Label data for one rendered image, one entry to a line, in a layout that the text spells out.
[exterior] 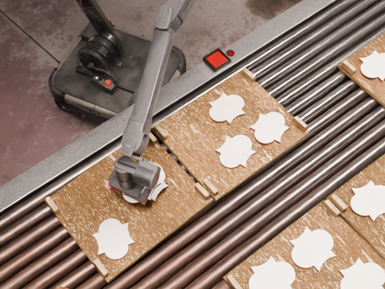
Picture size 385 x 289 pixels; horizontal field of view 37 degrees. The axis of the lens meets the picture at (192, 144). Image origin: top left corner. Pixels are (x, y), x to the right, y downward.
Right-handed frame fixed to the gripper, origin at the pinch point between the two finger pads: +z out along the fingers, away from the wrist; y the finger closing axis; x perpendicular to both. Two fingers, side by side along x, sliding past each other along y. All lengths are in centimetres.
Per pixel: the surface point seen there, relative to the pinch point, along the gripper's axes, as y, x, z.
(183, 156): -7.2, -21.6, 3.6
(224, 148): -18.5, -29.3, 2.6
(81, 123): 80, -65, 96
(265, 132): -28, -41, 3
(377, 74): -56, -81, 2
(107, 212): 5.5, 6.8, 3.9
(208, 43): 42, -145, 95
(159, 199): -7.4, -4.0, 3.9
